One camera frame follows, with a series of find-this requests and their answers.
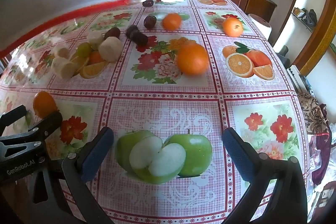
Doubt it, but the brown patterned cloth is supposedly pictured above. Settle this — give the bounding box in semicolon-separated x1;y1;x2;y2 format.
297;93;332;185

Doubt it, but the peeled banana piece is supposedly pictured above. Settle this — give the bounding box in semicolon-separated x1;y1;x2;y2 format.
51;57;78;80
98;36;124;62
52;47;71;59
87;30;105;51

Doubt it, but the green grape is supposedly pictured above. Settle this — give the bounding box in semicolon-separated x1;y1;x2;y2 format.
77;42;92;58

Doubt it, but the small orange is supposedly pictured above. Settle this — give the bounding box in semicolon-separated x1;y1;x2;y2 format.
33;91;58;119

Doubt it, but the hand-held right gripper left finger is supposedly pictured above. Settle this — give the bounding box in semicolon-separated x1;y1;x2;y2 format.
28;127;114;224

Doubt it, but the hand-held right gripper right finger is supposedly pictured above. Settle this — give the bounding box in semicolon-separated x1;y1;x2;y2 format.
222;127;308;224

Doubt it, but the large orange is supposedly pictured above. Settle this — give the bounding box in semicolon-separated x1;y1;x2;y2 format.
176;43;210;76

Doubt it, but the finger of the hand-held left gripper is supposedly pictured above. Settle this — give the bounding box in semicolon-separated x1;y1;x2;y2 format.
0;105;27;135
0;111;63;155

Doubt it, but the floral plastic tablecloth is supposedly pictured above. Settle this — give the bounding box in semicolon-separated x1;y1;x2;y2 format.
0;0;311;224

